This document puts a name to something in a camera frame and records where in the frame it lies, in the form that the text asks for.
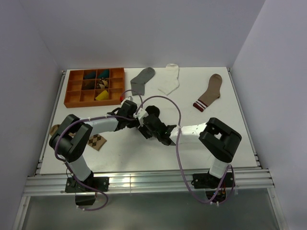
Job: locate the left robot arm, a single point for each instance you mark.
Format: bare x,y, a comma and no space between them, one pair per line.
71,137

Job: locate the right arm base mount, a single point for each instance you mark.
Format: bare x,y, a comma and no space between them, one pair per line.
207,181

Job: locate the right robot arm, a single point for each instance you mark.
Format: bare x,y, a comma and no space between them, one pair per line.
218,138

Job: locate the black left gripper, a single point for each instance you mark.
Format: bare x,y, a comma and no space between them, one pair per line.
134,124

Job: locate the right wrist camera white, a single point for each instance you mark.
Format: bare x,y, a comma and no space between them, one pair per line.
140,115

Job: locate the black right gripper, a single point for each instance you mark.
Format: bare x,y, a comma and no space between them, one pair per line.
142,130

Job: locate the tan sock maroon striped cuff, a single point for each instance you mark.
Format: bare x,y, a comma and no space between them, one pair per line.
211,94

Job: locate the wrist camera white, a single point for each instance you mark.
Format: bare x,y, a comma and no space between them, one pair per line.
123,99
140,115

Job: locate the tan argyle sock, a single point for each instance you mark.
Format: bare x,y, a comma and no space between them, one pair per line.
96,141

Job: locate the brown argyle rolled sock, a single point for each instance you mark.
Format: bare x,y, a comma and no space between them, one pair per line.
102,84

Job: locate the orange compartment tray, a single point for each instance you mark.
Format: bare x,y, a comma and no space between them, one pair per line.
76,97

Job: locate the white sock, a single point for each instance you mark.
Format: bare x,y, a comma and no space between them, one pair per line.
169,82

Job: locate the dark brown rolled sock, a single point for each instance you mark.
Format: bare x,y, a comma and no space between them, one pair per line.
88,85

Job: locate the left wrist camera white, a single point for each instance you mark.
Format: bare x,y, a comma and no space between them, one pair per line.
123,99

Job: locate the black sock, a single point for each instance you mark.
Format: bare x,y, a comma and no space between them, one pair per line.
153,110

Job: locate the grey sock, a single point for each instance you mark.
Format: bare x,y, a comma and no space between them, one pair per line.
138,83

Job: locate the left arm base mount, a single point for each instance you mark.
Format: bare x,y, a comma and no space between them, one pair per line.
86,194

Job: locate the yellow rolled sock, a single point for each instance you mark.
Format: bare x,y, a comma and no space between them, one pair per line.
103,95

